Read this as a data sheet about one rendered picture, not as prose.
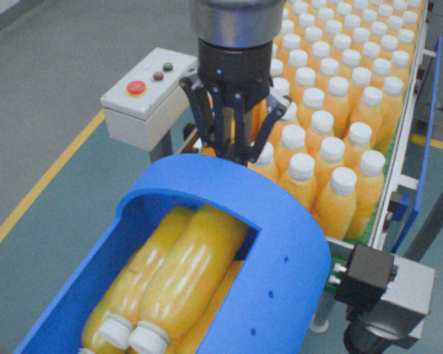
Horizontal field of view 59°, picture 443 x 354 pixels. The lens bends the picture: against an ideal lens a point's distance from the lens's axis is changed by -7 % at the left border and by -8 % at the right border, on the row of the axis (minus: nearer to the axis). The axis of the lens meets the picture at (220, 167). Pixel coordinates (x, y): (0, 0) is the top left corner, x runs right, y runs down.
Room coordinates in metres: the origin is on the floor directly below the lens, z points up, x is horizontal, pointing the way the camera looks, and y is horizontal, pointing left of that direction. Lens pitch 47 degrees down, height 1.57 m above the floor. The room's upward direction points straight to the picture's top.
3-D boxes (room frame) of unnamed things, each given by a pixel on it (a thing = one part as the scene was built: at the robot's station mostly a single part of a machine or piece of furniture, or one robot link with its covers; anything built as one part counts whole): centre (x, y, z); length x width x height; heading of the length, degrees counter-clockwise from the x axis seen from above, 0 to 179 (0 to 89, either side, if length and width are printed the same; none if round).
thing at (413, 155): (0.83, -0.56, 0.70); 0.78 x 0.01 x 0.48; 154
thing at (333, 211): (0.43, -0.19, 0.99); 0.07 x 0.07 x 0.18
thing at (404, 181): (0.83, -0.54, 0.70); 0.80 x 0.05 x 0.50; 154
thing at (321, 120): (0.57, -0.18, 1.08); 0.04 x 0.04 x 0.02
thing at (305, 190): (0.46, -0.13, 0.99); 0.07 x 0.07 x 0.18
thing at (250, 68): (0.37, -0.02, 1.32); 0.08 x 0.07 x 0.09; 64
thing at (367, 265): (0.33, -0.24, 0.95); 0.10 x 0.07 x 0.10; 64
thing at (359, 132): (0.54, -0.25, 1.08); 0.04 x 0.04 x 0.02
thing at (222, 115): (0.38, 0.00, 1.25); 0.04 x 0.01 x 0.11; 154
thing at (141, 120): (0.69, 0.13, 1.05); 0.20 x 0.10 x 0.10; 154
